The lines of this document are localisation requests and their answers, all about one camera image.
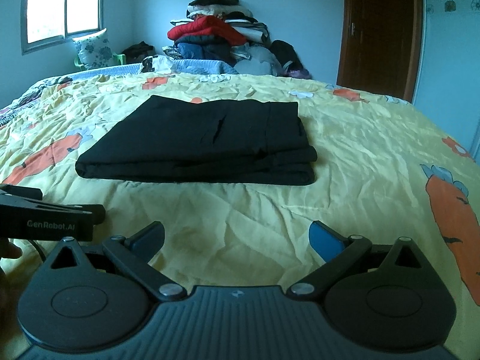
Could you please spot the light blue striped blanket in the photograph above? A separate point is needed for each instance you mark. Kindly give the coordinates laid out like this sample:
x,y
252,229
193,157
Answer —
x,y
191,66

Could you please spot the window with grey frame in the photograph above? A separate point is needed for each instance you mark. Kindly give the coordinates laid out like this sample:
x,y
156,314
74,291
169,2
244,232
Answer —
x,y
50,22

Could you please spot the person's left hand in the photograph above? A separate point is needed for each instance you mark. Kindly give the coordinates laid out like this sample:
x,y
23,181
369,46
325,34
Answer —
x,y
10,251

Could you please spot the black garment beside pile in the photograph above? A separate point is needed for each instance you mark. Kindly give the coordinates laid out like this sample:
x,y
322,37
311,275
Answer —
x,y
286,56

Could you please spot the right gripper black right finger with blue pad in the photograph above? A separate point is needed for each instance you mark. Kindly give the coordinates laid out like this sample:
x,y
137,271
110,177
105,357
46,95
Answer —
x,y
340,254

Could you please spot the black bag on floor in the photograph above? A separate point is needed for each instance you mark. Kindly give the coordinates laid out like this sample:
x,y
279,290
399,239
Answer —
x,y
137,52

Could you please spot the purple garment on floor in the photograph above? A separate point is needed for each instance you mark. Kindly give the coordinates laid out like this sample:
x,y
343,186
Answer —
x,y
303,74

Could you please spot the dark brown wooden door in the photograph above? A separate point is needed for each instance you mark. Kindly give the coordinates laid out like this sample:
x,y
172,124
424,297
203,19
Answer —
x,y
381,46

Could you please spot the red puffer jacket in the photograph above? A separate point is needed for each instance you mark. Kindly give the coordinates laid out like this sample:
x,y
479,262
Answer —
x,y
208,26

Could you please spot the grey bundled garment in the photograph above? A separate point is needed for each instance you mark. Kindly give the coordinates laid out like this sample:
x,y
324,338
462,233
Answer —
x,y
256,60

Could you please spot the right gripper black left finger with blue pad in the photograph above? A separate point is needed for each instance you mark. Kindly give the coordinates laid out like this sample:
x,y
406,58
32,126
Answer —
x,y
131,257

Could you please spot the floral white pillow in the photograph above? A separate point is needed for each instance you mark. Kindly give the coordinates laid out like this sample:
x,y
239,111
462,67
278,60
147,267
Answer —
x,y
94,50

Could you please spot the green plastic chair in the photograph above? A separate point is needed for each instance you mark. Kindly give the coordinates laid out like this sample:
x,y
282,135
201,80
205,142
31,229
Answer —
x,y
119,60

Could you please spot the white wardrobe with flower stickers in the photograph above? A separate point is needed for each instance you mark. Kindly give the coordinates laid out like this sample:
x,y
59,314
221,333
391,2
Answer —
x,y
447,85

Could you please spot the white folded garments stack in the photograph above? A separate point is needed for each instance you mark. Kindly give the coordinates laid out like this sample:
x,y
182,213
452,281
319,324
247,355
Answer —
x,y
239,17

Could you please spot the black pants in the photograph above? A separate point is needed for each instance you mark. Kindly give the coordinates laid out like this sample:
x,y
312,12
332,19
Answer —
x,y
166,140

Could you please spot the navy blue folded garment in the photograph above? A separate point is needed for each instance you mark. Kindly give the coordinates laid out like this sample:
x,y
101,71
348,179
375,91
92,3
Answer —
x,y
208,47

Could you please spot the yellow cartoon bed quilt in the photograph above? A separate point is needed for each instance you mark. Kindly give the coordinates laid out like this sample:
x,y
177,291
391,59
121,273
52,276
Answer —
x,y
383,171

